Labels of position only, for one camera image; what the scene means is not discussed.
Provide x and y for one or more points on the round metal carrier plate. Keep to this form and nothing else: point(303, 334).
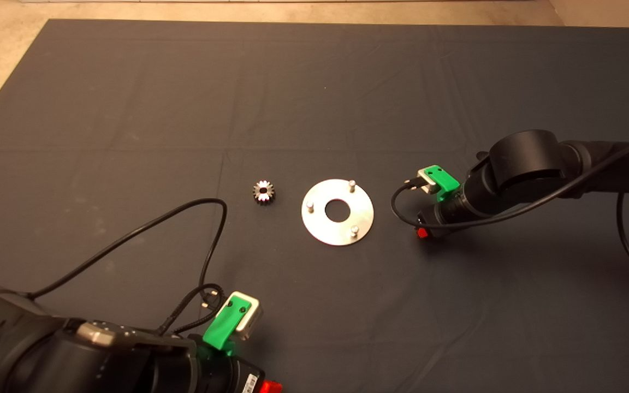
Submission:
point(320, 229)

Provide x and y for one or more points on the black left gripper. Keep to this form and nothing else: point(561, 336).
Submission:
point(227, 379)

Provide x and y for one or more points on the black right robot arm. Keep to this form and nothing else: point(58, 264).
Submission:
point(527, 164)

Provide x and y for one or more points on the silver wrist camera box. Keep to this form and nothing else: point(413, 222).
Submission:
point(426, 184)
point(253, 319)

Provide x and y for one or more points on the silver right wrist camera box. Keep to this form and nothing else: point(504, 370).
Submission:
point(426, 184)

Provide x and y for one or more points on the green right camera mount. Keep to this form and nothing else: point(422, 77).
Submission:
point(443, 180)

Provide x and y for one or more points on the green left camera mount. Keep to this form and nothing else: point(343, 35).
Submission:
point(221, 327)

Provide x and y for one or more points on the shiny steel planetary gear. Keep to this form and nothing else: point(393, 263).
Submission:
point(267, 197)

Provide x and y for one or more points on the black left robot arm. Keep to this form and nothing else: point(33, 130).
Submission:
point(47, 360)

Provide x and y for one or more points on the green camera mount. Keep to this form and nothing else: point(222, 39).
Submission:
point(221, 327)
point(443, 180)

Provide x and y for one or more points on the dark grey table cloth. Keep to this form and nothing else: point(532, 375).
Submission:
point(314, 82)

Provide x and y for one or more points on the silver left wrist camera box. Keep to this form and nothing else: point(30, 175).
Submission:
point(253, 319)

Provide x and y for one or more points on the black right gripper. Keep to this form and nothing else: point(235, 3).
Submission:
point(445, 218)

